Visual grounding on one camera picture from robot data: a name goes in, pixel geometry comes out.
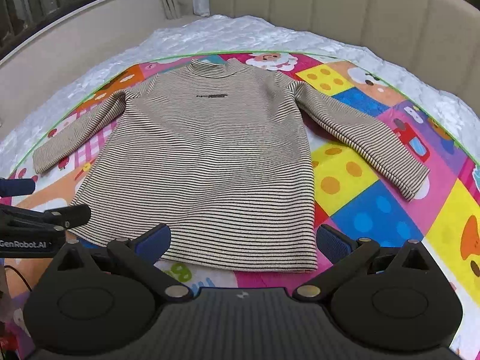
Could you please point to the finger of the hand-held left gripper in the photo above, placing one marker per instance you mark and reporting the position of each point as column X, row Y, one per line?
column 17, row 187
column 75, row 213

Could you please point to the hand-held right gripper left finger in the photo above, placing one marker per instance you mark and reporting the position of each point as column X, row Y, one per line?
column 153, row 242

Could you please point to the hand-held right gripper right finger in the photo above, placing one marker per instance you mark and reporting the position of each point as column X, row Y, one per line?
column 332, row 245

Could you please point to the beige black striped sweater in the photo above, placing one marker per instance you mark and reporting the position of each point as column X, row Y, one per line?
column 210, row 157

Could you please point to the colourful cartoon play mat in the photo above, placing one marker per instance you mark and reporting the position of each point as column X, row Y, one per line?
column 375, row 202

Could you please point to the white quilted mattress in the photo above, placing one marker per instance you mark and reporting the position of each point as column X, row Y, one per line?
column 243, row 33

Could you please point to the beige padded headboard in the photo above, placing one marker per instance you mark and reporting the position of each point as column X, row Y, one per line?
column 375, row 3

